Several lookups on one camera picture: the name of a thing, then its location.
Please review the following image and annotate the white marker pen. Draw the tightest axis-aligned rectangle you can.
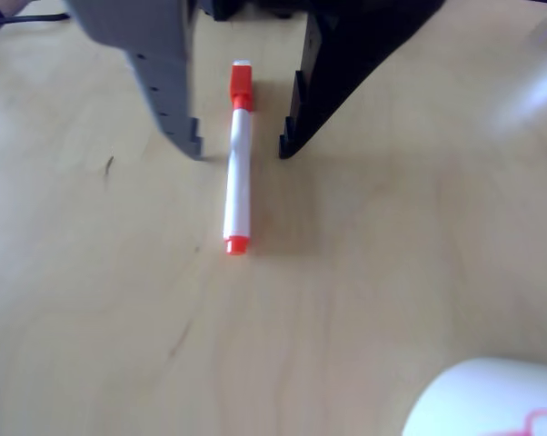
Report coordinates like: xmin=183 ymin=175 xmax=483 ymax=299
xmin=222 ymin=59 xmax=256 ymax=257

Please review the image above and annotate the white cup with red hearts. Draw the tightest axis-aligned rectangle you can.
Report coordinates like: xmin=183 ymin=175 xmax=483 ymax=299
xmin=400 ymin=357 xmax=547 ymax=436

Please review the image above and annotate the black cable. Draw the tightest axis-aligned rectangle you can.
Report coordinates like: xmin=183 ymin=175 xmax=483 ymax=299
xmin=0 ymin=12 xmax=70 ymax=46

